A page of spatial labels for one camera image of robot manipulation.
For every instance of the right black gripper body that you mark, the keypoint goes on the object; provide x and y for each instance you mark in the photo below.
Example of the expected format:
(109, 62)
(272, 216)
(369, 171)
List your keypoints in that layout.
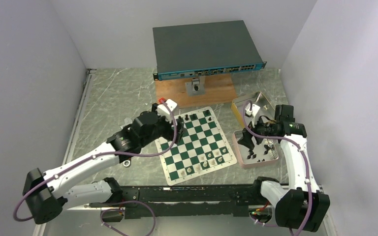
(261, 128)

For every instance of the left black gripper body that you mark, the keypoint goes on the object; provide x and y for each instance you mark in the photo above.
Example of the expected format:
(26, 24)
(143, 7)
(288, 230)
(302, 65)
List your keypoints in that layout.
(163, 128)

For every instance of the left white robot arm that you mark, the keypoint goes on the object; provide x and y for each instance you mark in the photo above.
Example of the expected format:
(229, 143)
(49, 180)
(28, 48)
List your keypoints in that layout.
(50, 192)

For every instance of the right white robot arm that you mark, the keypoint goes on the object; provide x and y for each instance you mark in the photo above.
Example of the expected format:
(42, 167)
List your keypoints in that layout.
(301, 207)

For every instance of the black chess piece in tray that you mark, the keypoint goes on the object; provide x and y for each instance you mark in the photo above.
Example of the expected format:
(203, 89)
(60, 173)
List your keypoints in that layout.
(251, 155)
(267, 149)

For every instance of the green white chess mat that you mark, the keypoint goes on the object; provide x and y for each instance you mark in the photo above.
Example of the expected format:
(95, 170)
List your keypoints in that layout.
(203, 135)

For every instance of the wooden board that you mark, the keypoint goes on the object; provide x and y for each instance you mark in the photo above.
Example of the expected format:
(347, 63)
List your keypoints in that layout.
(219, 89)

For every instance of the yellow metal tin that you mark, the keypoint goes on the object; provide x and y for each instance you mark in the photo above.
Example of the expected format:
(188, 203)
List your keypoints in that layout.
(258, 98)

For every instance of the pink plastic tray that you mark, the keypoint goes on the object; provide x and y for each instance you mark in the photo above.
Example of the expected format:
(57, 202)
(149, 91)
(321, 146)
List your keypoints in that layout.
(242, 152)

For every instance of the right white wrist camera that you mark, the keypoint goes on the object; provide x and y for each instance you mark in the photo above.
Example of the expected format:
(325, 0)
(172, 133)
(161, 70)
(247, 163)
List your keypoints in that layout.
(251, 111)

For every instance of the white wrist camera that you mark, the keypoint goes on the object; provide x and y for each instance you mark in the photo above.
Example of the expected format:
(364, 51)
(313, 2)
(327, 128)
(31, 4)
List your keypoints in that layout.
(251, 111)
(166, 108)

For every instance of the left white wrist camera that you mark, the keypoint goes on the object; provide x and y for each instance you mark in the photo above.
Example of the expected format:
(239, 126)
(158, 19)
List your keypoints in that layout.
(166, 108)

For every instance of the red handled adjustable wrench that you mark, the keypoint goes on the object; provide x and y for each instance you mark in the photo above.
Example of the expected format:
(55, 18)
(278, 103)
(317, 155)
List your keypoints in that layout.
(127, 163)

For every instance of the metal bracket with knob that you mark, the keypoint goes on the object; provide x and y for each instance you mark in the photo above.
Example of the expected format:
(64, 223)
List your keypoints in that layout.
(196, 86)

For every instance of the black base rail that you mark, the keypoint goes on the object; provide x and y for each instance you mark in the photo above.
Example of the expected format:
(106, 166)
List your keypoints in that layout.
(188, 200)

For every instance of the dark grey network switch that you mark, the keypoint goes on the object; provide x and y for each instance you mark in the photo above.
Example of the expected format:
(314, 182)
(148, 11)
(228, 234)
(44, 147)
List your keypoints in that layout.
(206, 49)

